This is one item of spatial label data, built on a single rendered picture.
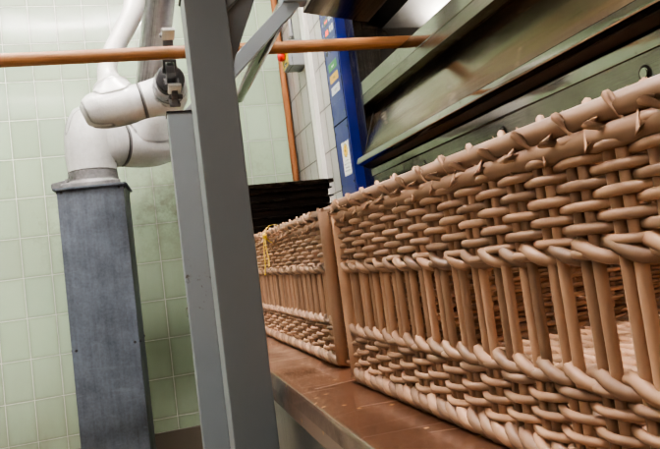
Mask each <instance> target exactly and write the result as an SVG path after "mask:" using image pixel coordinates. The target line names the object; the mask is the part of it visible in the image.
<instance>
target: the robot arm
mask: <svg viewBox="0 0 660 449"><path fill-rule="evenodd" d="M123 1H124V3H123V8H122V11H121V14H120V16H119V18H118V20H117V22H116V24H115V25H114V27H113V29H112V31H111V33H110V35H109V37H108V39H107V41H106V43H105V45H104V47H103V49H107V48H127V46H128V44H129V42H130V40H131V39H132V37H133V35H134V33H135V31H136V30H137V28H138V25H139V23H140V21H141V28H140V38H139V47H152V46H174V45H173V40H174V39H175V28H172V26H173V18H174V9H175V0H123ZM118 63H119V62H109V63H97V82H96V83H95V84H94V86H93V88H92V93H89V94H87V95H86V96H85V97H84V98H83V99H82V101H81V104H80V107H77V108H75V109H73V111H72V112H71V114H70V116H69V117H68V119H67V122H66V126H65V131H64V151H65V159H66V165H67V170H68V179H65V181H62V182H57V183H53V184H51V190H53V189H59V188H68V187H78V186H88V185H98V184H108V183H118V182H121V179H119V176H118V171H117V167H129V168H148V167H155V166H160V165H163V164H166V163H168V162H170V161H171V153H170V144H169V136H168V126H167V119H166V111H179V110H183V109H184V107H185V106H186V104H187V101H188V97H189V91H188V87H187V83H186V77H185V76H184V73H183V72H182V70H181V69H179V68H178V67H177V61H176V59H169V60H149V61H137V76H136V83H135V84H131V83H129V81H128V80H127V79H126V78H124V77H121V76H119V74H118V70H117V68H118Z"/></svg>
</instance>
